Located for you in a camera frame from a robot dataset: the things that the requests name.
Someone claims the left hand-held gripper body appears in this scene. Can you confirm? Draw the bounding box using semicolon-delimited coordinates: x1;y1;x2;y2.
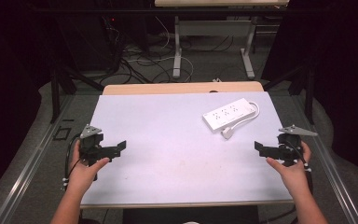
78;124;114;167

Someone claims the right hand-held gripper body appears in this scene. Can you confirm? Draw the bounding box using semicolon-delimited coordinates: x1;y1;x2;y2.
275;124;319;168

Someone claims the white power cable with plug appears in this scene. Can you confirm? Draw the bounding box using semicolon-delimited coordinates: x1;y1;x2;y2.
220;101;261;140

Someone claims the white power strip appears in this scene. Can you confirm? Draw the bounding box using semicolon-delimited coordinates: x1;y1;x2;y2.
201;97;257;133

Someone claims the person's right hand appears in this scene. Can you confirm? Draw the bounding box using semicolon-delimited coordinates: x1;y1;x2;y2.
266;141;312;196

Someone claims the person's left hand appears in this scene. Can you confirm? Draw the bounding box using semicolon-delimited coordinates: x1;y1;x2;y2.
66;139;111;196

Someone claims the white table mat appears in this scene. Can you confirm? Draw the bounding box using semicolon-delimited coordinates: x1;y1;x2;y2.
79;91;295;207

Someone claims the black metal stand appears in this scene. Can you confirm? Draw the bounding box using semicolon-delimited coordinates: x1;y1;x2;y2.
262;63;315;126
49;63;105;124

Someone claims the black metal crossbar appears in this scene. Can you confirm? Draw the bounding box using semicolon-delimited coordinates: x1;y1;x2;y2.
31;7;325;15

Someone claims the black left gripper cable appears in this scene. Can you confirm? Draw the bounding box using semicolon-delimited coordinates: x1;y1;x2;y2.
62;133;82;191

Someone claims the aluminium floor rail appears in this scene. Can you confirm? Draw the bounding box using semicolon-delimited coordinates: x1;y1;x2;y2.
292;94;358;224
0;92;76;224

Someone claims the tangle of black floor cables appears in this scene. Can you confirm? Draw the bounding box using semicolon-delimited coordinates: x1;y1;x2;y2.
101;17;236;86

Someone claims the white floor cable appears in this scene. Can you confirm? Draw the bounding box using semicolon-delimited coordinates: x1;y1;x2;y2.
126;55;196;84

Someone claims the white metal desk frame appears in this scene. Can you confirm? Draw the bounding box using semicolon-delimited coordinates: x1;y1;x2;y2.
172;15;258;80

